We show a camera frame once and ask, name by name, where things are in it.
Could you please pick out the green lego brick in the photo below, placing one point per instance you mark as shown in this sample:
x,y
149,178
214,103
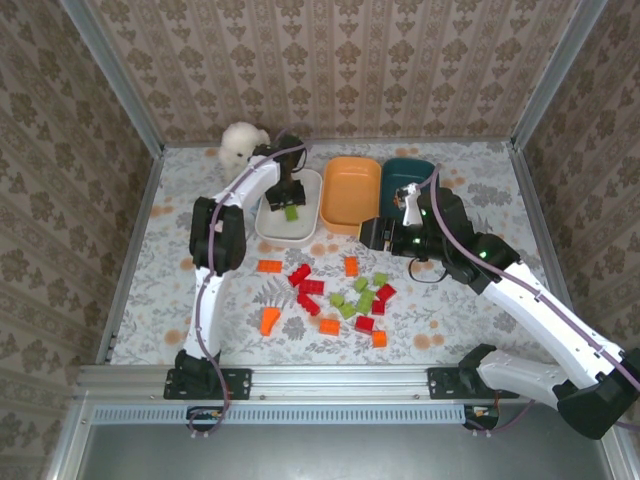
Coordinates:
x,y
365,300
380,279
337,300
361,285
348,310
291,214

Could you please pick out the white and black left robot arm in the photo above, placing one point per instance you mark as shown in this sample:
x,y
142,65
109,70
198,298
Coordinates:
x,y
205,310

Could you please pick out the white plastic container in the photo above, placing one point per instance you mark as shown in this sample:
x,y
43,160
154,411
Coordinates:
x,y
306,230

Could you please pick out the orange plastic container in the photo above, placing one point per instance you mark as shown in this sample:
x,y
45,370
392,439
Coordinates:
x,y
350,190

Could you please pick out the teal plastic container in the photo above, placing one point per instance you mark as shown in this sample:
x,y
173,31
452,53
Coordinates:
x,y
400,175

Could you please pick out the white plush dog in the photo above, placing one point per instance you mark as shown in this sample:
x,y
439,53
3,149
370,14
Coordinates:
x,y
235,145

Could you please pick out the aluminium table side rail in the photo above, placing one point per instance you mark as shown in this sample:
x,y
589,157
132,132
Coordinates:
x,y
130,260
530,200

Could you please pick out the thin aluminium wall rail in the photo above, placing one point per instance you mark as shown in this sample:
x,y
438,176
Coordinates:
x,y
400,141

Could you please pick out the wide aluminium arm base rail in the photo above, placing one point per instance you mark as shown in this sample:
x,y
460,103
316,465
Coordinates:
x,y
340,382

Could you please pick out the aluminium frame post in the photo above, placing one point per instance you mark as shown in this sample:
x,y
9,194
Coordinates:
x,y
115,75
560,75

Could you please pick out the aluminium lower frame bar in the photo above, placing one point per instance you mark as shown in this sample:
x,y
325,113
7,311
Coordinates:
x,y
67,440
617,460

